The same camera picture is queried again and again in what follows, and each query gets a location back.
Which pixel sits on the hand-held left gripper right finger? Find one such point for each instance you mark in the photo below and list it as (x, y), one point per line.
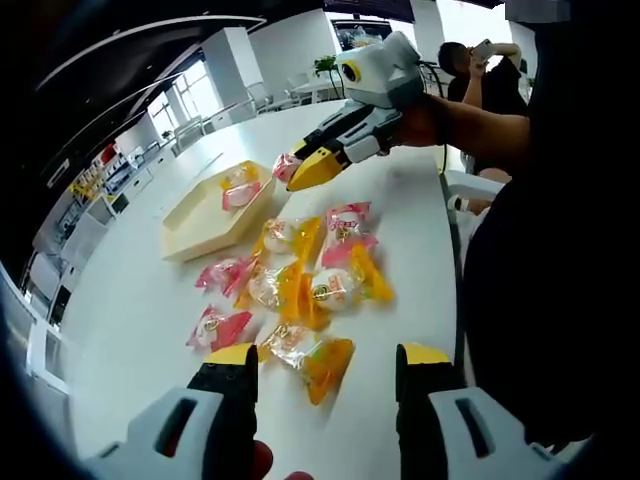
(450, 435)

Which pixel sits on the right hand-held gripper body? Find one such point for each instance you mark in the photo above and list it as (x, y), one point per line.
(380, 70)

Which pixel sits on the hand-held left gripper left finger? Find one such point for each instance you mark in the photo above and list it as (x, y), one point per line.
(200, 430)

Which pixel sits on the pink marshmallow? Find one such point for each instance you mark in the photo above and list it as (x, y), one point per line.
(240, 196)
(284, 167)

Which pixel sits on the yellow marshmallow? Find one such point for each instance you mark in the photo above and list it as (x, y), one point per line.
(242, 172)

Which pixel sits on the pile of marshmallows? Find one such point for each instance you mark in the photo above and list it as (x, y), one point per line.
(330, 290)

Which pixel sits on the beige hexagonal bowl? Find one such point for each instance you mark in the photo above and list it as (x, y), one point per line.
(200, 220)

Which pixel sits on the person's right hand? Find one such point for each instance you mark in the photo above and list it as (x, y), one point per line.
(420, 125)

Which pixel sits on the person's left hand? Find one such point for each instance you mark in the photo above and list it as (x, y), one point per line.
(262, 460)

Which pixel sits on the monitor screen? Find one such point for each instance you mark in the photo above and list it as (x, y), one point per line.
(350, 32)

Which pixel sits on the small white table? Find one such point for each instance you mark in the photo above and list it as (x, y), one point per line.
(310, 91)

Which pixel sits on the potted green plant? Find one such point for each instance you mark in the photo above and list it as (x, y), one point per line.
(325, 64)

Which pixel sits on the black hanging panel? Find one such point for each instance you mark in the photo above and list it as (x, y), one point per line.
(370, 6)

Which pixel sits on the white round table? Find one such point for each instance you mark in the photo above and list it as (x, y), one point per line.
(125, 310)

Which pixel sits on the curved ceiling light strip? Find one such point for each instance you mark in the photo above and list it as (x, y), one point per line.
(150, 47)

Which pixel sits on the red storage box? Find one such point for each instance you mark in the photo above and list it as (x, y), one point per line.
(108, 152)

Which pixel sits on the person in black shirt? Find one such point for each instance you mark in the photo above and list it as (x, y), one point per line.
(550, 250)

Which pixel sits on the yellow lattice stand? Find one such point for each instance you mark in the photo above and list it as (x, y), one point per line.
(80, 187)

